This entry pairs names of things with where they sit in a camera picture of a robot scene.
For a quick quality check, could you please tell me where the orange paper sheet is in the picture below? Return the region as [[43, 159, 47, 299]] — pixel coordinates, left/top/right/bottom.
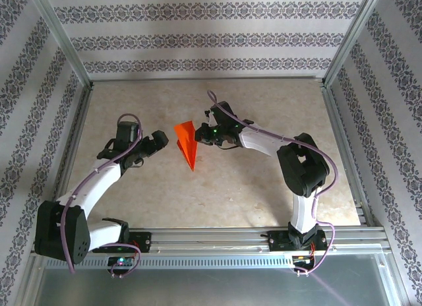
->
[[173, 120, 206, 172]]

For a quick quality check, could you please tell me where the grey metal sheet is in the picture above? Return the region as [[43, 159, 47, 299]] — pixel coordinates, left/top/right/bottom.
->
[[28, 268, 396, 306]]

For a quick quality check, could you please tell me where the circuit board with green light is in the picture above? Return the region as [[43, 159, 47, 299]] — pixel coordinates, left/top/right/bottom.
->
[[107, 256, 136, 267]]

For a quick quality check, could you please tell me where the short aluminium table edge rail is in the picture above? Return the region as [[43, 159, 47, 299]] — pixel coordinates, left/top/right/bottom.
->
[[88, 76, 327, 85]]

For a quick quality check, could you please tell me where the long aluminium table edge rail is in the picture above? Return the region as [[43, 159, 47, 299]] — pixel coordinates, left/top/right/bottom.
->
[[44, 84, 93, 231], [324, 84, 377, 228]]

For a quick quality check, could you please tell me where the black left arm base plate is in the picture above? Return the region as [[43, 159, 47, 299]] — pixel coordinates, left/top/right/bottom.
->
[[92, 231, 153, 254]]

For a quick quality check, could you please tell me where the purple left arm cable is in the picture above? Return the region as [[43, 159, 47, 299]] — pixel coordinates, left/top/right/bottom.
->
[[61, 113, 144, 279]]

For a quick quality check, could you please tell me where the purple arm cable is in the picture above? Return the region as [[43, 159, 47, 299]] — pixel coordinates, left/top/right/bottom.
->
[[61, 113, 144, 279], [206, 90, 340, 277]]

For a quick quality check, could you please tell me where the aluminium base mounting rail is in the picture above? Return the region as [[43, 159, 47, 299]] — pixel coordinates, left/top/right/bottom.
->
[[31, 228, 392, 254]]

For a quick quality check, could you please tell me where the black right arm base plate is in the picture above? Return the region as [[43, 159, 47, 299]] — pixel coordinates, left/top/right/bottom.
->
[[268, 229, 329, 253]]

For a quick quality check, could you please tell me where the slotted grey cable duct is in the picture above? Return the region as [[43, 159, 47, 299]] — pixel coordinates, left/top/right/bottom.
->
[[44, 255, 380, 270]]

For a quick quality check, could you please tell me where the aluminium frame post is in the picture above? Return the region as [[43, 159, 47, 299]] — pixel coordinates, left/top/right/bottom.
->
[[26, 0, 95, 89], [321, 0, 388, 88]]

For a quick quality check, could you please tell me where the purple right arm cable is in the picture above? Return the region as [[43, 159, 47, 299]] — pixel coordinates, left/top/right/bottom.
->
[[206, 90, 340, 277]]

